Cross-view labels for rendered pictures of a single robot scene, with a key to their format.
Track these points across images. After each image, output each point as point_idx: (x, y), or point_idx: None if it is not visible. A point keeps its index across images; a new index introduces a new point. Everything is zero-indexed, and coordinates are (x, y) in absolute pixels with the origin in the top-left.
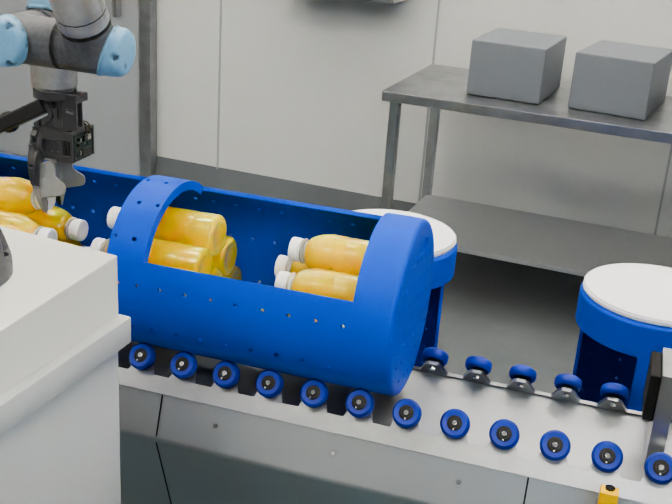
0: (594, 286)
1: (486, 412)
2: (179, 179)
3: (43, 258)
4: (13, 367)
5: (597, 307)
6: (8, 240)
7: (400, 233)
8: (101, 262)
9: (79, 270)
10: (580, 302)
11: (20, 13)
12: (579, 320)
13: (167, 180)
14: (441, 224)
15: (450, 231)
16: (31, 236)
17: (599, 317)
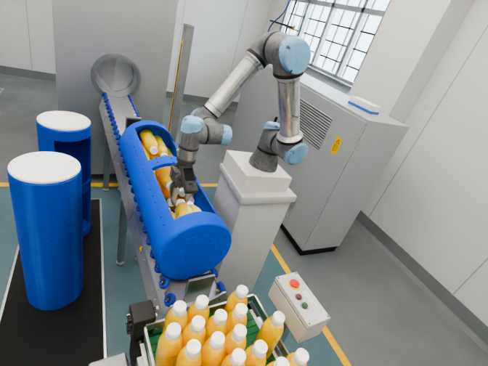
0: (72, 128)
1: None
2: (163, 157)
3: (241, 157)
4: None
5: (83, 130)
6: (242, 163)
7: (157, 123)
8: (232, 150)
9: (237, 152)
10: (73, 134)
11: (217, 124)
12: (75, 139)
13: (168, 158)
14: (23, 155)
15: (33, 152)
16: (237, 161)
17: (85, 132)
